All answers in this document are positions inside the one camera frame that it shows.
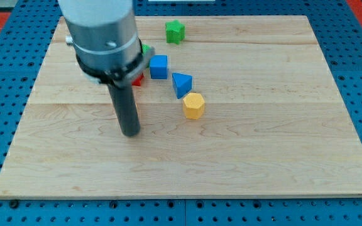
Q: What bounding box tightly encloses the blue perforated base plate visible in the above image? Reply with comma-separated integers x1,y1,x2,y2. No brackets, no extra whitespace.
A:
0,0,362,225

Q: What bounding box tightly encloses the blue triangle block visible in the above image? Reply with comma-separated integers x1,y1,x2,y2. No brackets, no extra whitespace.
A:
172,73,193,99

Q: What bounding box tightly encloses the green star block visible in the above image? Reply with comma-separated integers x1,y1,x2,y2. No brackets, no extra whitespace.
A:
165,19,185,45

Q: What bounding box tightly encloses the blue cube block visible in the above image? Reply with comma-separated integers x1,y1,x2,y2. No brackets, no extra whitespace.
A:
150,55,168,79

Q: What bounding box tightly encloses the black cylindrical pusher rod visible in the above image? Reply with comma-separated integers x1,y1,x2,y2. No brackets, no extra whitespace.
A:
108,84,140,137

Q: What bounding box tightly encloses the yellow hexagon block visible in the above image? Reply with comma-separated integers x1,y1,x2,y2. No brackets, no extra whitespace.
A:
182,93,205,120

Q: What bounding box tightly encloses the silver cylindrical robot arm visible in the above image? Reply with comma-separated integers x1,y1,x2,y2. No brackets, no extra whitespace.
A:
58,0,155,137

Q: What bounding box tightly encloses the light wooden board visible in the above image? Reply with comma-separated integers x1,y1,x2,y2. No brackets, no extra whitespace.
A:
0,16,362,200

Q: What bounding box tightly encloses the red block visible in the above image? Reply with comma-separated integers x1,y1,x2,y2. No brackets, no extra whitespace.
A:
132,73,145,86

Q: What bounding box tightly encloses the green round block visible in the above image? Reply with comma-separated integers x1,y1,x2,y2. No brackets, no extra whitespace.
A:
141,44,151,68

